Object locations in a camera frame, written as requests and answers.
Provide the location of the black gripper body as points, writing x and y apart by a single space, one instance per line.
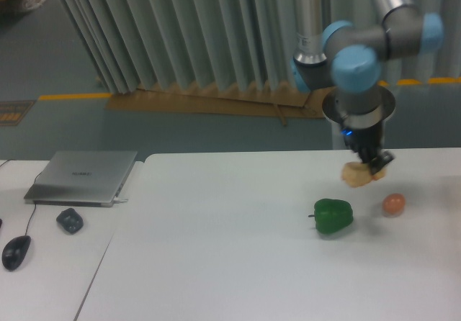
366 137

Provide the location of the pale bread loaf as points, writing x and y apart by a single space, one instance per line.
356 174

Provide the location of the black computer mouse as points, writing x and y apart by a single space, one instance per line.
15 251

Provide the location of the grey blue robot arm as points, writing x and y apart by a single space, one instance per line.
350 59

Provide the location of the brown egg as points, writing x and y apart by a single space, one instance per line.
393 204

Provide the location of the green bell pepper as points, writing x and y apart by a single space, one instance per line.
332 215

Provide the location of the brown cardboard sheet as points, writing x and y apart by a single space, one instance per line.
282 103

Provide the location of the grey green pleated curtain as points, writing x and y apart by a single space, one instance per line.
246 45

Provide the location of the white usb plug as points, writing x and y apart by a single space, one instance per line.
119 200

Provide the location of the silver closed laptop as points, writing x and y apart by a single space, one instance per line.
82 178

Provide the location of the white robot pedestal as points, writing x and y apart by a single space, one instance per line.
387 119

